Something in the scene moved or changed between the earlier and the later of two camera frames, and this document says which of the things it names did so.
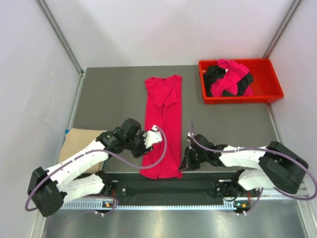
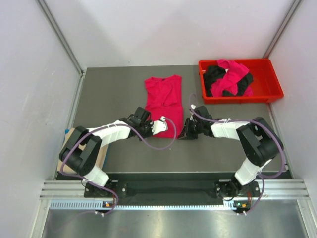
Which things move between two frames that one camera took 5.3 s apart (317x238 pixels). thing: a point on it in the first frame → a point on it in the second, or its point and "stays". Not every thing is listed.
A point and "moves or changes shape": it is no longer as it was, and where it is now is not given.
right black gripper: x=187 y=162 → x=186 y=133
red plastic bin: x=266 y=86 stays
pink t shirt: x=163 y=107 moves or changes shape
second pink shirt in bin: x=229 y=83 stays
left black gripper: x=143 y=150 → x=150 y=133
